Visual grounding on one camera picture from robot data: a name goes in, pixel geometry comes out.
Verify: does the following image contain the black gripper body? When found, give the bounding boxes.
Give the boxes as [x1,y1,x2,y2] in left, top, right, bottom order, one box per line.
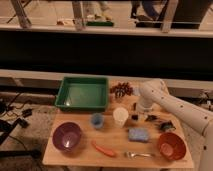
[145,115,176,132]

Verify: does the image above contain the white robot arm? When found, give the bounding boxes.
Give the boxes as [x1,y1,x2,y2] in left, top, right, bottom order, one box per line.
[136,79,213,171]

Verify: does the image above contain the white plastic cup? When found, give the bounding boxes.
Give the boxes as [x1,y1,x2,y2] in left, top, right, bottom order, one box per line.
[113,107,129,127]

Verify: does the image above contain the blue metal cup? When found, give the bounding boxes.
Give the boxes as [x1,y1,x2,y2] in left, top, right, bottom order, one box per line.
[91,113,104,129]

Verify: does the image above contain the red-brown bowl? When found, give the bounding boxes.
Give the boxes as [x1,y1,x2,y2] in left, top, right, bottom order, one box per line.
[157,132,186,161]

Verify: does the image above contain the blue sponge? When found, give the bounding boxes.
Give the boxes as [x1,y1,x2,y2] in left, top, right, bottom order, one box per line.
[128,128,149,142]

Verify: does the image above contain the blue-white cloth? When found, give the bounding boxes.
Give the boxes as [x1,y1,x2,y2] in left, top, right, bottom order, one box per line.
[133,87,140,96]

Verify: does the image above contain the bunch of dark grapes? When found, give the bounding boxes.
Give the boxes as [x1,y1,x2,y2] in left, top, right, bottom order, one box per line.
[110,82,133,98]

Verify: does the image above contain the orange carrot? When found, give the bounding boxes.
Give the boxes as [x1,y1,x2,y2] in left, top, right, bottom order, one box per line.
[92,142,116,157]

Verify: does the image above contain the green plastic tray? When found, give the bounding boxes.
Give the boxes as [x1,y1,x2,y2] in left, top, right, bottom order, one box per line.
[55,77,109,111]

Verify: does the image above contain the purple bowl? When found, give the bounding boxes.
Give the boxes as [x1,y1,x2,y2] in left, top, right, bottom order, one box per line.
[52,122,82,152]

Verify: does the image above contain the black cables on floor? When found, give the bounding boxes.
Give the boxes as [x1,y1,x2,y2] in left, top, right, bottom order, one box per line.
[0,93,34,144]

